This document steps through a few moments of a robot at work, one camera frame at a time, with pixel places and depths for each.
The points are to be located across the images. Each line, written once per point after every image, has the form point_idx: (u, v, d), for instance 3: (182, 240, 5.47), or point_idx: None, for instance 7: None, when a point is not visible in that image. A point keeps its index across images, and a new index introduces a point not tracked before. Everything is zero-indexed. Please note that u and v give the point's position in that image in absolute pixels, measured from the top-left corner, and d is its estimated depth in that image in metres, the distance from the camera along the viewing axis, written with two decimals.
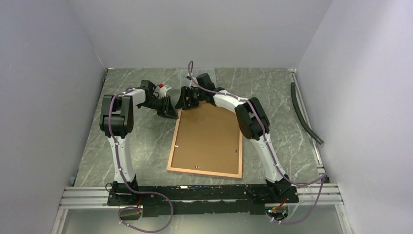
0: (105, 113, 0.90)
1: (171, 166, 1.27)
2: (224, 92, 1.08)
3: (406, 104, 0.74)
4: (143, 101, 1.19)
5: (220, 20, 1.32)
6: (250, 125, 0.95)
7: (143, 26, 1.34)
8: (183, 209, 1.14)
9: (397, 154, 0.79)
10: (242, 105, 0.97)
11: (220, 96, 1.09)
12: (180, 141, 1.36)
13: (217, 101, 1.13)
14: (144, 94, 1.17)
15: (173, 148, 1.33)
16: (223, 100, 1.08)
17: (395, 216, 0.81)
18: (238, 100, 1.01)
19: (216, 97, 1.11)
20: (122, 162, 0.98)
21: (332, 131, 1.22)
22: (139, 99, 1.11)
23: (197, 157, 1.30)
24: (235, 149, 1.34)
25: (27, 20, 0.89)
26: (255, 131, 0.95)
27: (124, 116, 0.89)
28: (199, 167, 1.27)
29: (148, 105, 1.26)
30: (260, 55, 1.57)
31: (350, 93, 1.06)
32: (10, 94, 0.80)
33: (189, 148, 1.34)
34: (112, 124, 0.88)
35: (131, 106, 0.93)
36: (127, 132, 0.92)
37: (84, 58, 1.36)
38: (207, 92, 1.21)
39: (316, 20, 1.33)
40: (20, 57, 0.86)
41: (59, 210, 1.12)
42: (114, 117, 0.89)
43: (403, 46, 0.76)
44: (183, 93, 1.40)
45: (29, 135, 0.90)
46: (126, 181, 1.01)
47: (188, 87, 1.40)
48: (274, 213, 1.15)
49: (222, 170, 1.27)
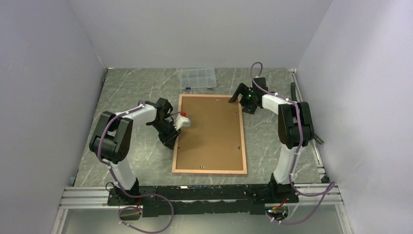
0: (99, 133, 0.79)
1: (176, 169, 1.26)
2: (275, 94, 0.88)
3: (406, 104, 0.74)
4: (153, 120, 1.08)
5: (220, 20, 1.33)
6: (290, 129, 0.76)
7: (143, 26, 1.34)
8: (183, 209, 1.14)
9: (398, 154, 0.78)
10: (288, 107, 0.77)
11: (270, 97, 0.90)
12: (182, 142, 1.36)
13: (266, 103, 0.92)
14: (153, 112, 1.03)
15: (175, 150, 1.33)
16: (271, 102, 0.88)
17: (395, 216, 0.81)
18: (286, 101, 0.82)
19: (266, 97, 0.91)
20: (117, 176, 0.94)
21: (332, 131, 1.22)
22: (146, 118, 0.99)
23: (199, 158, 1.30)
24: (238, 146, 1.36)
25: (28, 20, 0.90)
26: (294, 139, 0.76)
27: (117, 142, 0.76)
28: (205, 167, 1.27)
29: (158, 126, 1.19)
30: (260, 56, 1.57)
31: (350, 93, 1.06)
32: (10, 93, 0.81)
33: (191, 149, 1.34)
34: (102, 148, 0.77)
35: (129, 130, 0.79)
36: (119, 159, 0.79)
37: (84, 58, 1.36)
38: (258, 93, 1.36)
39: (316, 20, 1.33)
40: (20, 57, 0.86)
41: (59, 210, 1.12)
42: (106, 140, 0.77)
43: (402, 46, 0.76)
44: (240, 88, 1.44)
45: (28, 135, 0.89)
46: (124, 188, 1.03)
47: (246, 88, 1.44)
48: (274, 213, 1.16)
49: (227, 167, 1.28)
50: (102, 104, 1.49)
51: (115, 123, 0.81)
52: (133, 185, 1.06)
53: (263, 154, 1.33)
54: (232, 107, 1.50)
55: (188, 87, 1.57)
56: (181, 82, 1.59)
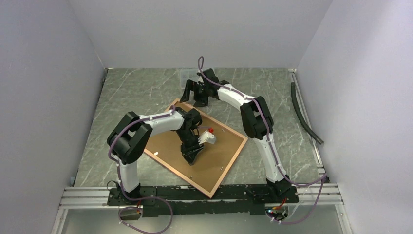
0: (118, 130, 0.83)
1: (209, 191, 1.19)
2: (229, 87, 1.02)
3: (405, 104, 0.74)
4: (177, 127, 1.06)
5: (220, 20, 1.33)
6: (254, 125, 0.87)
7: (143, 26, 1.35)
8: (183, 209, 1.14)
9: (397, 154, 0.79)
10: (248, 104, 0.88)
11: (224, 91, 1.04)
12: (185, 169, 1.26)
13: (221, 96, 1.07)
14: (178, 124, 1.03)
15: (189, 183, 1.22)
16: (226, 95, 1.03)
17: (395, 216, 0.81)
18: (244, 98, 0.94)
19: (220, 91, 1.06)
20: (122, 175, 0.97)
21: (332, 131, 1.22)
22: (169, 126, 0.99)
23: (215, 171, 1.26)
24: (222, 129, 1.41)
25: (28, 20, 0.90)
26: (260, 132, 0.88)
27: (131, 145, 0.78)
28: (223, 167, 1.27)
29: (181, 134, 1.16)
30: (260, 56, 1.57)
31: (350, 93, 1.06)
32: (11, 93, 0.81)
33: (196, 166, 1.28)
34: (115, 145, 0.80)
35: (146, 138, 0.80)
36: (126, 161, 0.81)
37: (84, 57, 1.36)
38: (212, 85, 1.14)
39: (316, 20, 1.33)
40: (21, 57, 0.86)
41: (59, 210, 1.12)
42: (122, 139, 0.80)
43: (402, 45, 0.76)
44: (188, 86, 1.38)
45: (28, 135, 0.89)
46: (124, 190, 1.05)
47: (194, 83, 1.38)
48: (274, 213, 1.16)
49: (234, 149, 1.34)
50: (102, 104, 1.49)
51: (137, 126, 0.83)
52: (134, 189, 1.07)
53: None
54: (184, 107, 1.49)
55: None
56: (181, 82, 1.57)
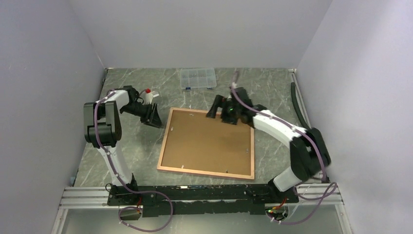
0: (90, 123, 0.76)
1: (250, 174, 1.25)
2: (270, 115, 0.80)
3: (404, 103, 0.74)
4: (126, 103, 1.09)
5: (219, 21, 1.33)
6: (308, 165, 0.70)
7: (143, 27, 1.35)
8: (183, 209, 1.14)
9: (396, 153, 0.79)
10: (300, 139, 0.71)
11: (263, 120, 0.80)
12: (215, 169, 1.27)
13: (257, 125, 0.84)
14: (125, 96, 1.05)
15: (227, 177, 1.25)
16: (265, 125, 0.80)
17: (396, 216, 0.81)
18: (293, 129, 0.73)
19: (256, 119, 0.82)
20: (116, 166, 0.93)
21: (332, 131, 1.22)
22: (121, 103, 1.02)
23: (243, 158, 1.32)
24: None
25: (27, 20, 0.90)
26: (314, 173, 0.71)
27: (111, 123, 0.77)
28: (249, 149, 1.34)
29: (131, 109, 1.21)
30: (260, 55, 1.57)
31: (350, 93, 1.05)
32: (10, 93, 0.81)
33: (222, 158, 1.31)
34: (100, 134, 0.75)
35: (117, 111, 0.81)
36: (117, 139, 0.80)
37: (84, 57, 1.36)
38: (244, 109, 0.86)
39: (316, 20, 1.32)
40: (20, 57, 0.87)
41: (59, 210, 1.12)
42: (101, 126, 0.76)
43: (402, 43, 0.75)
44: None
45: (27, 136, 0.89)
46: (124, 184, 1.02)
47: None
48: (274, 213, 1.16)
49: (245, 133, 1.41)
50: None
51: (99, 109, 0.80)
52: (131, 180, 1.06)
53: (263, 154, 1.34)
54: (182, 113, 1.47)
55: (188, 87, 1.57)
56: (181, 82, 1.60)
